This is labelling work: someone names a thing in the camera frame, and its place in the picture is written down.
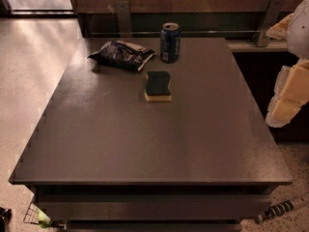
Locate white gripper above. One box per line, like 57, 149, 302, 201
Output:
265, 13, 309, 129

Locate blue pepsi can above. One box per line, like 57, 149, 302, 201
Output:
160, 22, 181, 63

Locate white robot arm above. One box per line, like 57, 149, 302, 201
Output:
266, 0, 309, 128

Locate green and yellow sponge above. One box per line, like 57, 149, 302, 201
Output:
145, 72, 172, 102

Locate black crumpled chip bag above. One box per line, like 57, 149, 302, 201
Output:
89, 41, 155, 72

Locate dark wooden cabinet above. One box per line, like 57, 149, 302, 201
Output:
10, 38, 293, 232

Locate right metal bracket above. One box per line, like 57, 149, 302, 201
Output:
254, 0, 285, 47

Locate metal bracket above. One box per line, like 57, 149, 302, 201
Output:
116, 0, 132, 38
254, 0, 285, 47

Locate striped handle tool on floor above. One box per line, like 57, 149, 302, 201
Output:
256, 194, 309, 224

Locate left metal bracket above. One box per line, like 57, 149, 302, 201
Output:
116, 0, 132, 38

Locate wire basket with green item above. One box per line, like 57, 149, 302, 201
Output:
23, 198, 52, 228

